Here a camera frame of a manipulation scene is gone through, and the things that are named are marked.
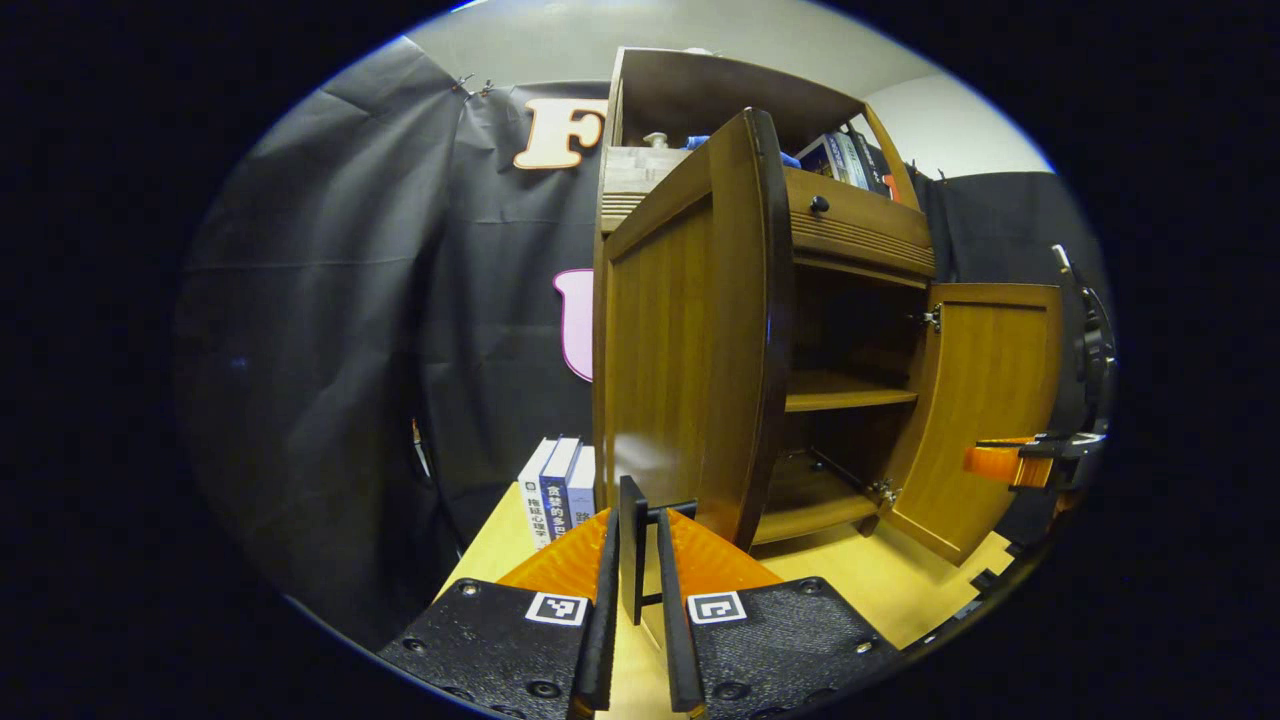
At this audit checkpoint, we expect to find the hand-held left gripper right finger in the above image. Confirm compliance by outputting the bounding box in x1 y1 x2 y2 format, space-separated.
655 505 901 720

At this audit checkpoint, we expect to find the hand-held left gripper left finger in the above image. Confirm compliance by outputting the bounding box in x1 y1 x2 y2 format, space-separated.
378 507 621 720

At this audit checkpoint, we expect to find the wooden shoe cabinet door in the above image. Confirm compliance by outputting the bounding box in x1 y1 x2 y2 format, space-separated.
883 283 1064 567
600 107 797 626

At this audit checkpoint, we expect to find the wooden double-door shoe cabinet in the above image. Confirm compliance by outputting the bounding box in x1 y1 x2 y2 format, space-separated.
592 47 938 548

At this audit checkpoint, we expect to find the white book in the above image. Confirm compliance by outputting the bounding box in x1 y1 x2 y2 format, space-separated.
565 445 599 529
517 437 557 550

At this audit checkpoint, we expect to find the blue spine book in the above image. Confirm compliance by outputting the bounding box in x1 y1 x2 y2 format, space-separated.
540 437 582 542

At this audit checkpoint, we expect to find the wooden drawer with black knob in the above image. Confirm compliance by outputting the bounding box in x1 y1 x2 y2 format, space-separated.
785 165 937 283

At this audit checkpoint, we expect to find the black book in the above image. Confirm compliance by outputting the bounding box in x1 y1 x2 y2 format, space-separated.
850 125 902 202

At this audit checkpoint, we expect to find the grey book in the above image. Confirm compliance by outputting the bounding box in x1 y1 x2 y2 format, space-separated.
830 130 872 191

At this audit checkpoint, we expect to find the dark blue book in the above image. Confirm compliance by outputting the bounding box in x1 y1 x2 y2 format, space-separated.
797 133 846 187

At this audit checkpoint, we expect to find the blue folded towel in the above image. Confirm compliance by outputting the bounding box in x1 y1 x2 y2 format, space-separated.
685 135 802 169

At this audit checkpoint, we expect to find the black backdrop cloth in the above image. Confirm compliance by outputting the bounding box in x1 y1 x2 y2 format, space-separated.
178 38 1106 646

